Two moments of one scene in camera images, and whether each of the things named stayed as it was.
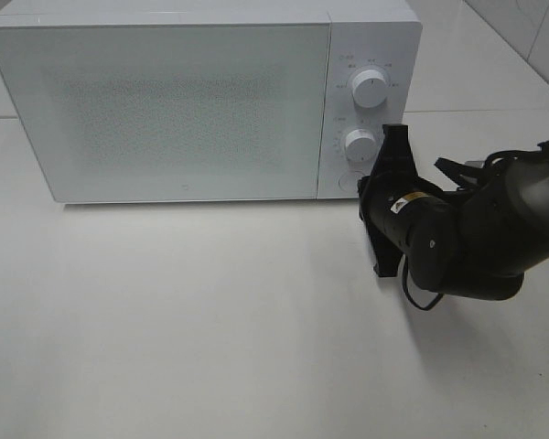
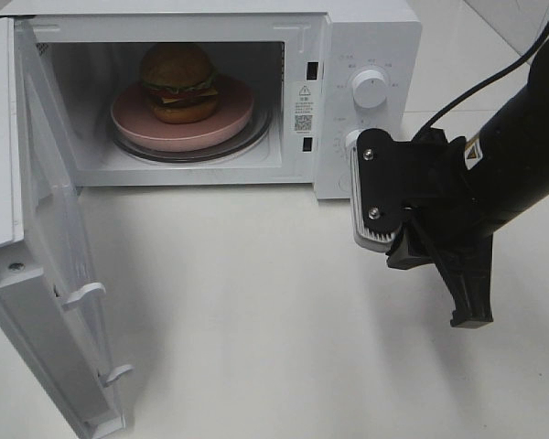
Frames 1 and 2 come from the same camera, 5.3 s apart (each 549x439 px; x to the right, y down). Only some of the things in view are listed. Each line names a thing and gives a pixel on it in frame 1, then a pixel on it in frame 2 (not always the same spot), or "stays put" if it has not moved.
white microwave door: (170, 112) -> (36, 259)
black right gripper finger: (395, 157) -> (432, 140)
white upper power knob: (370, 88) stays put
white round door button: (348, 181) stays put
